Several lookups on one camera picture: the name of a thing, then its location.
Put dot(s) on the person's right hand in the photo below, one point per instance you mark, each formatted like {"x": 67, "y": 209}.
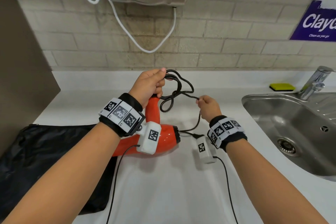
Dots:
{"x": 210, "y": 108}

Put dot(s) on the person's left hand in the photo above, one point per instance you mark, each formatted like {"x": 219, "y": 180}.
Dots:
{"x": 148, "y": 84}

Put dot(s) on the orange hair dryer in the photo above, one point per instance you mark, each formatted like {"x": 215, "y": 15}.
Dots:
{"x": 168, "y": 139}

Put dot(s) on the black drawstring bag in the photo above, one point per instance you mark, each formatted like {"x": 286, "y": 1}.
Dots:
{"x": 39, "y": 158}

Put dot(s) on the person's left forearm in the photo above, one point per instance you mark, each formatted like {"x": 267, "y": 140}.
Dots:
{"x": 57, "y": 179}

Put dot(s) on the person's right forearm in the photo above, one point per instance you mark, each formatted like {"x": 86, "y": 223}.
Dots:
{"x": 273, "y": 187}

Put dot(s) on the right wristband with square markers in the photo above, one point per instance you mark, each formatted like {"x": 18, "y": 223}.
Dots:
{"x": 227, "y": 132}

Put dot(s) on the wristband with square markers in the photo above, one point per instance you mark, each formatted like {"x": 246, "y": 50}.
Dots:
{"x": 120, "y": 113}
{"x": 227, "y": 132}

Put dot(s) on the left wristband with square markers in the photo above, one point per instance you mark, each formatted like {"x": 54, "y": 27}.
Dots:
{"x": 120, "y": 113}

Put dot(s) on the yellow sponge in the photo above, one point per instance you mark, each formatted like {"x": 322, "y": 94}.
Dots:
{"x": 282, "y": 86}

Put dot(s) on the stainless steel sink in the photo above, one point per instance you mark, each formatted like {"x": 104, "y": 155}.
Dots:
{"x": 288, "y": 124}

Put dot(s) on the chrome faucet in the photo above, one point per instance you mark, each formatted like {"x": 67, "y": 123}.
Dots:
{"x": 315, "y": 80}

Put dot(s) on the brown side panel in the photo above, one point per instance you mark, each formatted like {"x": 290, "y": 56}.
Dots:
{"x": 23, "y": 79}

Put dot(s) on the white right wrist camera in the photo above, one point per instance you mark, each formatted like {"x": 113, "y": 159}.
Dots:
{"x": 204, "y": 150}

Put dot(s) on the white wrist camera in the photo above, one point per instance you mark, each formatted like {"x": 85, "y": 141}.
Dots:
{"x": 151, "y": 137}
{"x": 204, "y": 150}

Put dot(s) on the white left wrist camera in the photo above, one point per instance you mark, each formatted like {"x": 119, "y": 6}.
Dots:
{"x": 151, "y": 137}

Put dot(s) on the purple wall poster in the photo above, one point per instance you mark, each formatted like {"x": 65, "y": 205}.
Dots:
{"x": 315, "y": 24}

